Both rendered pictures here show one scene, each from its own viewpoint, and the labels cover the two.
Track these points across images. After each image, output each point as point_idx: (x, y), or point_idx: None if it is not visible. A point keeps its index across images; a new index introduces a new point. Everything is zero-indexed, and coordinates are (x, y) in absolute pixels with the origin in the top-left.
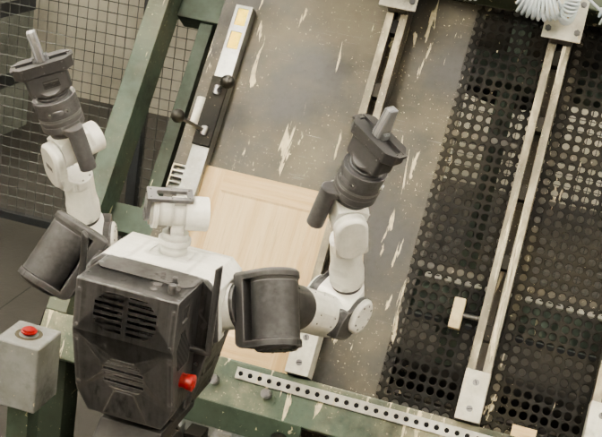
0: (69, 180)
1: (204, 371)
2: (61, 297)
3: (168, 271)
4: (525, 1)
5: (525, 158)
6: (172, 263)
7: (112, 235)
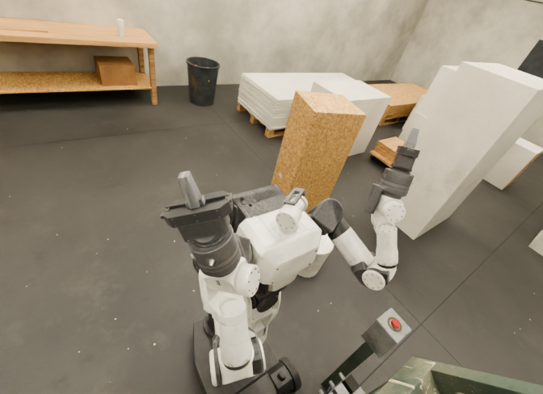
0: (374, 219)
1: None
2: None
3: (263, 211)
4: None
5: None
6: (271, 218)
7: (368, 271)
